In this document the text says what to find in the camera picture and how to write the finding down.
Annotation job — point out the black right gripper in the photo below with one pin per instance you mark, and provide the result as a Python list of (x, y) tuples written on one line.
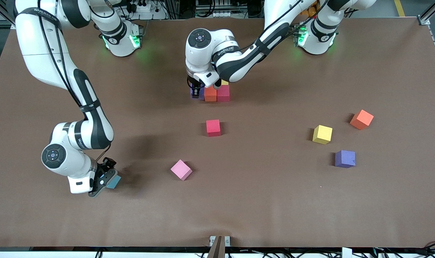
[(105, 166)]

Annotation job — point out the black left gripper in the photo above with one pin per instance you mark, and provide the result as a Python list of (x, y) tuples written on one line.
[(193, 85)]

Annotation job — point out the purple foam cube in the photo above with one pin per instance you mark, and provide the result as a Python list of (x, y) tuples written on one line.
[(202, 95), (345, 158)]

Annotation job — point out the orange foam cube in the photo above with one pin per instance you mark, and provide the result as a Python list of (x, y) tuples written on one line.
[(210, 95), (361, 119)]

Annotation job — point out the blue foam cube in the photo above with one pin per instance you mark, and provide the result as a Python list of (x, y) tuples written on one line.
[(115, 182)]

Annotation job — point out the red foam cube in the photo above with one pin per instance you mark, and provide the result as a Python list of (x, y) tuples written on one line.
[(213, 128), (223, 95)]

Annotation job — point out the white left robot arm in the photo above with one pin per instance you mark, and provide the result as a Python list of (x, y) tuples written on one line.
[(203, 59)]

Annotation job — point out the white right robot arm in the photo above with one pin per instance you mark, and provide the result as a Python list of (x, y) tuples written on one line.
[(66, 159)]

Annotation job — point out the pink foam cube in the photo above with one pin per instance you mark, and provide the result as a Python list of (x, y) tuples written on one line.
[(181, 169)]

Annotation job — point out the grey electronics box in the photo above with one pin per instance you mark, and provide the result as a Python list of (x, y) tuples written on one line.
[(221, 13)]

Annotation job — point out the white power strip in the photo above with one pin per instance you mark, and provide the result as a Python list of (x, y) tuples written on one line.
[(152, 15)]

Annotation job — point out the brown table cover sheet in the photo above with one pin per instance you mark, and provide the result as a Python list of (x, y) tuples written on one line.
[(217, 208)]

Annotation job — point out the pile of orange objects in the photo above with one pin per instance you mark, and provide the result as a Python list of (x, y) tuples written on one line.
[(310, 10)]

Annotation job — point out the brown tapered post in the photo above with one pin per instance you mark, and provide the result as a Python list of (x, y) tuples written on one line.
[(217, 251)]

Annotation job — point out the metal table edge bracket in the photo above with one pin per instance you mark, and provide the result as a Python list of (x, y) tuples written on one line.
[(227, 240)]

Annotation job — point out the aluminium frame profile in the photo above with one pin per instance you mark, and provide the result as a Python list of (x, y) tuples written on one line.
[(423, 20)]

